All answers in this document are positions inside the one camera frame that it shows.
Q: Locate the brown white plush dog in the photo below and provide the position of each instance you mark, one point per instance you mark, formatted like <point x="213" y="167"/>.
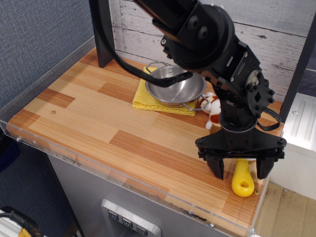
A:
<point x="211" y="104"/>

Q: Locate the stainless steel bowl with handles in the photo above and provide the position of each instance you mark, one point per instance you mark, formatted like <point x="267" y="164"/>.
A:
<point x="179" y="94"/>

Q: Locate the dark right shelf post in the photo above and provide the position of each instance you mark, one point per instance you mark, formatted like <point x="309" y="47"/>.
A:
<point x="299" y="71"/>

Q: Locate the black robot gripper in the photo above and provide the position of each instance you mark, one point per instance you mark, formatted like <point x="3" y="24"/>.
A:
<point x="264" y="147"/>

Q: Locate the silver dispenser button panel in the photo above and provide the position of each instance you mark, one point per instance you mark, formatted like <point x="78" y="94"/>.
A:
<point x="129" y="219"/>

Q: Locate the silver toy fridge cabinet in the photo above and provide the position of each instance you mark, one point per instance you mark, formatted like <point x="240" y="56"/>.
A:
<point x="180" y="206"/>

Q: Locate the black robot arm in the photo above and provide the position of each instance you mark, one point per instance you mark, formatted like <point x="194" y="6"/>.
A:
<point x="201" y="38"/>

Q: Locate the dark left shelf post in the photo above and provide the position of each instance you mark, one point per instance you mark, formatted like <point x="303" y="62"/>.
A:
<point x="103" y="31"/>

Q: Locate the dark shelf post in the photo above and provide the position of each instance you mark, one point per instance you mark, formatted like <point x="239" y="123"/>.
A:
<point x="103" y="31"/>
<point x="299" y="71"/>

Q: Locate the yellow folded cloth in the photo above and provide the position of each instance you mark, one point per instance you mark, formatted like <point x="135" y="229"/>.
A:
<point x="144" y="101"/>

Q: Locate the white ridged side counter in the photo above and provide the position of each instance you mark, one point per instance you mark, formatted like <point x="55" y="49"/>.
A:
<point x="297" y="171"/>

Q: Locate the yellow handled white toy knife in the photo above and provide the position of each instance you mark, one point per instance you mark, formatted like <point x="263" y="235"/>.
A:
<point x="242" y="182"/>

